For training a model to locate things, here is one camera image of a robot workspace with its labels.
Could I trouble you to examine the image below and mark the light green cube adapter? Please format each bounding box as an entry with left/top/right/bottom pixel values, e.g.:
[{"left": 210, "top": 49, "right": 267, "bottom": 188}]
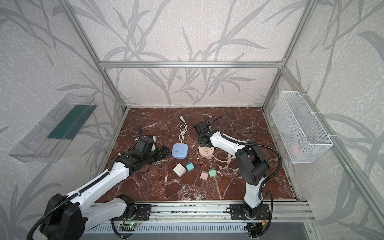
[{"left": 209, "top": 168, "right": 217, "bottom": 178}]

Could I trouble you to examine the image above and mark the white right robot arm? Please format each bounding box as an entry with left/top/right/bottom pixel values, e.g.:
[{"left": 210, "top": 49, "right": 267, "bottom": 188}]
[{"left": 194, "top": 122, "right": 270, "bottom": 220}]

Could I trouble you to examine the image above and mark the blue square power strip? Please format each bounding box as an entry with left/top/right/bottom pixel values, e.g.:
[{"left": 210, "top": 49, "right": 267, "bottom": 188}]
[{"left": 172, "top": 143, "right": 189, "bottom": 160}]

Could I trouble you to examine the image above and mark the pink round power strip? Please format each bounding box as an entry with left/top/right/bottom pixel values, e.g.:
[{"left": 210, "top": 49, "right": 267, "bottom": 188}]
[{"left": 198, "top": 146, "right": 215, "bottom": 158}]

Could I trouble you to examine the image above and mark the white cube adapter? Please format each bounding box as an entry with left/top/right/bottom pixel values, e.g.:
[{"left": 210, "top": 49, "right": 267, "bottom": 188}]
[{"left": 173, "top": 164, "right": 187, "bottom": 177}]

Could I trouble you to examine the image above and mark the teal cube adapter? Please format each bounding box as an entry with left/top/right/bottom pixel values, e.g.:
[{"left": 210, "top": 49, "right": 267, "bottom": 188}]
[{"left": 186, "top": 162, "right": 195, "bottom": 172}]

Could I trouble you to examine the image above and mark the pink cube adapter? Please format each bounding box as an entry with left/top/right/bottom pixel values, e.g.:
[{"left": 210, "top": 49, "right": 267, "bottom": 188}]
[{"left": 200, "top": 171, "right": 209, "bottom": 181}]

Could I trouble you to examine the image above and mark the white cable of blue strip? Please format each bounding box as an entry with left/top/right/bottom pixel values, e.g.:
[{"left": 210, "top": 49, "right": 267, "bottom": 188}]
[{"left": 178, "top": 121, "right": 188, "bottom": 144}]

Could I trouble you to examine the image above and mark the white wire mesh basket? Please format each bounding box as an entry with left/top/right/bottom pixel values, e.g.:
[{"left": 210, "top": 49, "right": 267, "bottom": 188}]
[{"left": 272, "top": 91, "right": 334, "bottom": 164}]

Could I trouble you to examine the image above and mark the clear plastic wall tray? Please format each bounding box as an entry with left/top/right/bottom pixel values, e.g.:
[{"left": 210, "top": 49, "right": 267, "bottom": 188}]
[{"left": 9, "top": 94, "right": 98, "bottom": 163}]

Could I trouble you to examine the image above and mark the aluminium front rail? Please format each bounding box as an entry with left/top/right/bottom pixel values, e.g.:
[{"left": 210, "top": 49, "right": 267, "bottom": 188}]
[{"left": 86, "top": 200, "right": 316, "bottom": 224}]

